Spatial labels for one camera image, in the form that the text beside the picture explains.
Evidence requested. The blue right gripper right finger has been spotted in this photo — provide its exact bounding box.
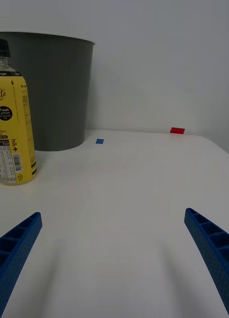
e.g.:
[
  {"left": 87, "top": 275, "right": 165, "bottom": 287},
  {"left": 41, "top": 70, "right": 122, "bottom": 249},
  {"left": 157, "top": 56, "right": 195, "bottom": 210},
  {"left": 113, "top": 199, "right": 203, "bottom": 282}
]
[{"left": 184, "top": 207, "right": 229, "bottom": 318}]

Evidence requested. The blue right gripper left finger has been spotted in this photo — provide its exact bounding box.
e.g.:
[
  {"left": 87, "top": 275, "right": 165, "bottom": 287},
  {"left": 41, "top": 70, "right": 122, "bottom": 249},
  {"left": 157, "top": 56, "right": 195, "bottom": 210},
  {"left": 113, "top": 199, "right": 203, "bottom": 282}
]
[{"left": 0, "top": 211, "right": 43, "bottom": 318}]

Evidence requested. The yellow label plastic bottle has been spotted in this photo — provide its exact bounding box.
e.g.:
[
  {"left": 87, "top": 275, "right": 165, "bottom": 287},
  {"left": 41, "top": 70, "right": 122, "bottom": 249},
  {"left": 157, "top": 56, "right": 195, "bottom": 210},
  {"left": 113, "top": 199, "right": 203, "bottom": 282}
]
[{"left": 0, "top": 37, "right": 38, "bottom": 186}]

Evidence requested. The grey plastic waste bin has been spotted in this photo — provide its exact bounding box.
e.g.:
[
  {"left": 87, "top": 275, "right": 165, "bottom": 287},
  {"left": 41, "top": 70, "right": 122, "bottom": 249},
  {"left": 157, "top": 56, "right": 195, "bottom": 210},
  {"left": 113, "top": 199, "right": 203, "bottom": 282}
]
[{"left": 0, "top": 31, "right": 96, "bottom": 152}]

